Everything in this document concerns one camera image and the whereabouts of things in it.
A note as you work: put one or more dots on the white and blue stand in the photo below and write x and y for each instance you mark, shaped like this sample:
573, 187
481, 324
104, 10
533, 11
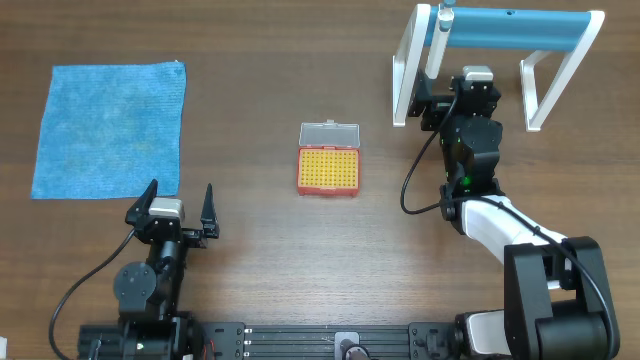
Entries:
505, 30

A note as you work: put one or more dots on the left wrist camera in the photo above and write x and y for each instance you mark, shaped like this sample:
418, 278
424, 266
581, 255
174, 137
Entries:
167, 207

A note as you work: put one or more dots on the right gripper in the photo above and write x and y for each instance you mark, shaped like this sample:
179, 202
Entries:
475, 100

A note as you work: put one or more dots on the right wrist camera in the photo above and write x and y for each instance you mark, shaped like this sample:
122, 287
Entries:
477, 74

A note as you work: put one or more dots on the red and yellow tip box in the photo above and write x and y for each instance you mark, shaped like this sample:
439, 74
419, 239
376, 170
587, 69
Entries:
329, 165

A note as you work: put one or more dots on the white pipette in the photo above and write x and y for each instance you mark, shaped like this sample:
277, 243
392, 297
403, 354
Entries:
439, 42

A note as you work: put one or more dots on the blue cloth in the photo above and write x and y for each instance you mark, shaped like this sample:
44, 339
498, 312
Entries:
110, 131

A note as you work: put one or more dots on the mounting rail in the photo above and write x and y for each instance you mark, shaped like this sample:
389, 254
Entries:
310, 342

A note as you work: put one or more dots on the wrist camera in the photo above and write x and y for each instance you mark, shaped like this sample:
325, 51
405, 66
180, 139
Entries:
167, 207
477, 74

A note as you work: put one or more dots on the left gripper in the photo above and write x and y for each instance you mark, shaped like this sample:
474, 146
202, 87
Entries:
165, 232

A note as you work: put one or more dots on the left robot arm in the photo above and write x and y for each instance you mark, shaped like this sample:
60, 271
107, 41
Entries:
150, 285

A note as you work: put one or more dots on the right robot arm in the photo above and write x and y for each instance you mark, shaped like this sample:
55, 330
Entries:
530, 280

